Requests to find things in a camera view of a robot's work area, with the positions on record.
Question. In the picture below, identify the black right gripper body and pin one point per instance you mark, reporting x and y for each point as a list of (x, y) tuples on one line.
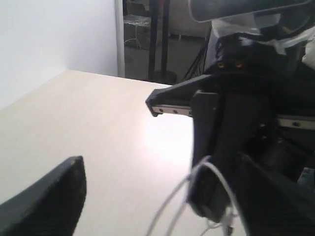
[(286, 80)]

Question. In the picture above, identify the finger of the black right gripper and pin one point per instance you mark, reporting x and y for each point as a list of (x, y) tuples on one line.
[(223, 123)]

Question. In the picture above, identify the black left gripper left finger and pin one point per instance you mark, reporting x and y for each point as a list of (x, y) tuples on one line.
[(52, 206)]

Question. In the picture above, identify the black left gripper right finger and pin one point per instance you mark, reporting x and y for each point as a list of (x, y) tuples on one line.
[(272, 200)]

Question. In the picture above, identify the white wired earphones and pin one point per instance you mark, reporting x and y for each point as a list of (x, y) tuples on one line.
[(194, 198)]

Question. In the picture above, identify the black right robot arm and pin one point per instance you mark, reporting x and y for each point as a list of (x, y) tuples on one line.
[(279, 24)]

